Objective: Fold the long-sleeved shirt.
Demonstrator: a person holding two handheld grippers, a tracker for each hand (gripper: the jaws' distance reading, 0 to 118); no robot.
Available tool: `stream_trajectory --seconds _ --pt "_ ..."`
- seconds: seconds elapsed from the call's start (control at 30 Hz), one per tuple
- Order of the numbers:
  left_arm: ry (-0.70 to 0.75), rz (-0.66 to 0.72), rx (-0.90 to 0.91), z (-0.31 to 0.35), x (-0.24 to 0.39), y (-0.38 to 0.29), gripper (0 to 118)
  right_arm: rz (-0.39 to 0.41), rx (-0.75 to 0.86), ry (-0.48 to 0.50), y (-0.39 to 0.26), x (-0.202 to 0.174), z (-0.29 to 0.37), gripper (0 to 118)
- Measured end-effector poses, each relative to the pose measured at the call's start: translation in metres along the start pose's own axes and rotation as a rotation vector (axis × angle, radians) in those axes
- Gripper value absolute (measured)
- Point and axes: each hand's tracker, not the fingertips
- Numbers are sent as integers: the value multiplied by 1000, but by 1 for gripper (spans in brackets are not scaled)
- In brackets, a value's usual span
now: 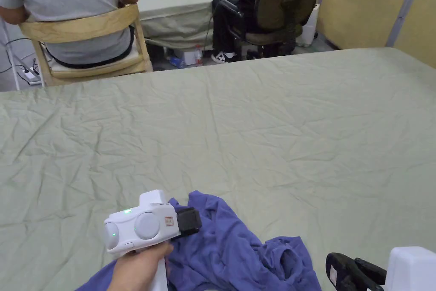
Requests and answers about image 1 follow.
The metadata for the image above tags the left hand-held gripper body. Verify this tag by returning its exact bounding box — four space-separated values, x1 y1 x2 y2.
103 189 202 291

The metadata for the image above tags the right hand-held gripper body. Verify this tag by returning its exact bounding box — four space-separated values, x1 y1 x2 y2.
384 245 436 291

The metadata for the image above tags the blue shirt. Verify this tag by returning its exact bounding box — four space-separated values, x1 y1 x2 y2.
75 190 323 291

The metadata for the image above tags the person's left hand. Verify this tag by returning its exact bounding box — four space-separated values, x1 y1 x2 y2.
112 245 175 291

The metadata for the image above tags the bed with pale green sheet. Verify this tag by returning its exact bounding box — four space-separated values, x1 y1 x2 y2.
0 47 436 291

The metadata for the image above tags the white power strip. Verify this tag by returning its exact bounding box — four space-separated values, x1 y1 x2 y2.
16 65 41 84

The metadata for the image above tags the wooden chair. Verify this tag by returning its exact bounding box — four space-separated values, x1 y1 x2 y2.
18 3 154 87

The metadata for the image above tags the table with pale green sheet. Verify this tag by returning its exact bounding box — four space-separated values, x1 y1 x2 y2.
133 0 241 50

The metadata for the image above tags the dark office chair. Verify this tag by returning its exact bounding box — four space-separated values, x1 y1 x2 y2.
218 0 321 61

